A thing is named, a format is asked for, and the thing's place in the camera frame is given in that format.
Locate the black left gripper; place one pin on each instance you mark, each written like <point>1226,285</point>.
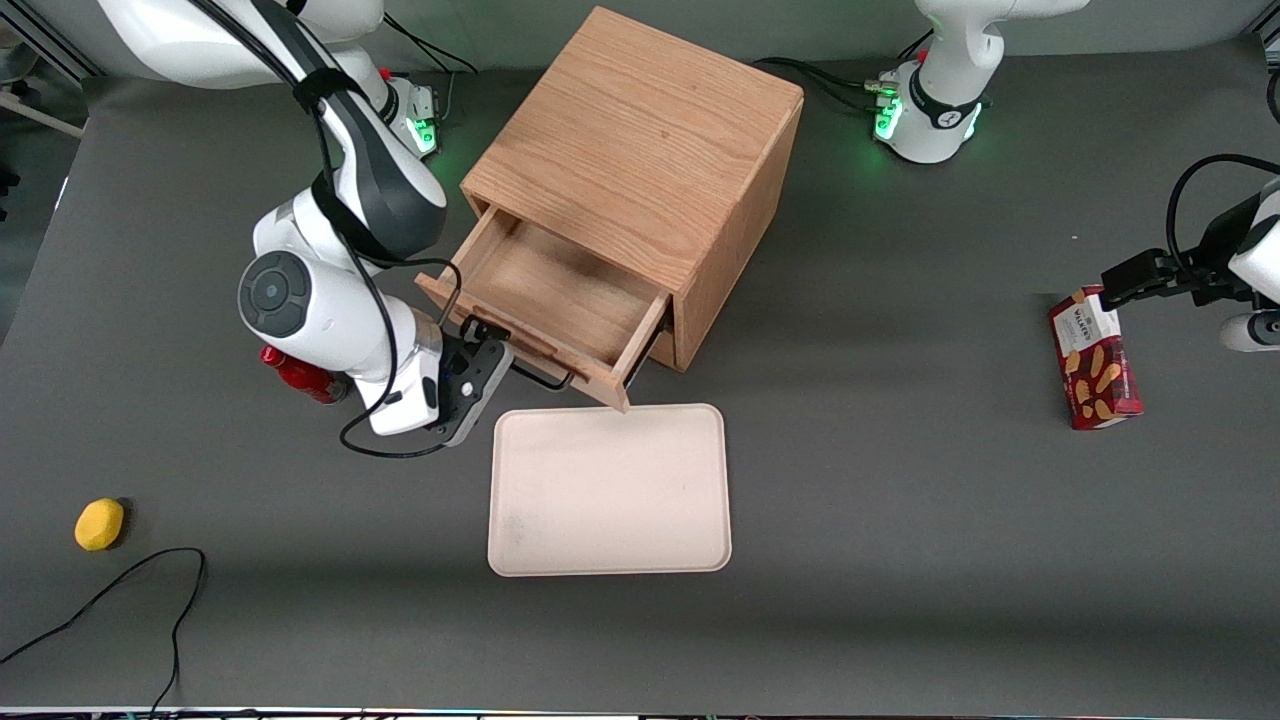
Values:
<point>1208,272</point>

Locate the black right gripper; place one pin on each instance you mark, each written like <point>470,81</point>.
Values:
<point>474,334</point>

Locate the wooden drawer with shallow front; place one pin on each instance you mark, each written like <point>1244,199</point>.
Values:
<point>560,290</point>

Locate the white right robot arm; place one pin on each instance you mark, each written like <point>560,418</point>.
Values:
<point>320,300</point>

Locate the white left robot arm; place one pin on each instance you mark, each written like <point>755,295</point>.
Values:
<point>940,130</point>

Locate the oak wooden drawer cabinet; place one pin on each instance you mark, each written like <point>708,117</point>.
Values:
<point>640,140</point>

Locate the red Walkers cookie box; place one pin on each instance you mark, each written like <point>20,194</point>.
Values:
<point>1096,360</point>

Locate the red plastic bottle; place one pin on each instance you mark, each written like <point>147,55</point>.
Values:
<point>300,378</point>

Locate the cream plastic tray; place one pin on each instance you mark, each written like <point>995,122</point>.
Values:
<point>610,490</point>

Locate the yellow lemon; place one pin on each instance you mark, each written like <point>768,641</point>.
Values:
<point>99,524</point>

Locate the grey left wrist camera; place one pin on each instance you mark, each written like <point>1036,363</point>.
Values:
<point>1250,332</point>

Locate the aluminium frame rail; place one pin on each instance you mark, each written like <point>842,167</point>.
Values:
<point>50,50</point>

